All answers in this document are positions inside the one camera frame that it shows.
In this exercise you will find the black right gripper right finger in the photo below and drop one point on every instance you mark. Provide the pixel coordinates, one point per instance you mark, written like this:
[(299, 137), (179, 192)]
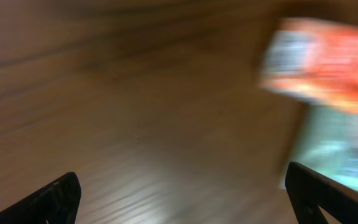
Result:
[(311, 192)]

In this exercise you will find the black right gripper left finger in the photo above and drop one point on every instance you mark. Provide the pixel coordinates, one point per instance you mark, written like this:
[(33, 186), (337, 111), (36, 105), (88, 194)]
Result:
[(55, 203)]

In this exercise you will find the teal tissue pack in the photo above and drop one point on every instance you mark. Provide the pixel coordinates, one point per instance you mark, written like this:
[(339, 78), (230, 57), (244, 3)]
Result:
[(328, 144)]

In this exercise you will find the orange tissue pack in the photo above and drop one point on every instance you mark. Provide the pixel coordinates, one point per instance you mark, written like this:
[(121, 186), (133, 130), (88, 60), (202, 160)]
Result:
[(314, 60)]

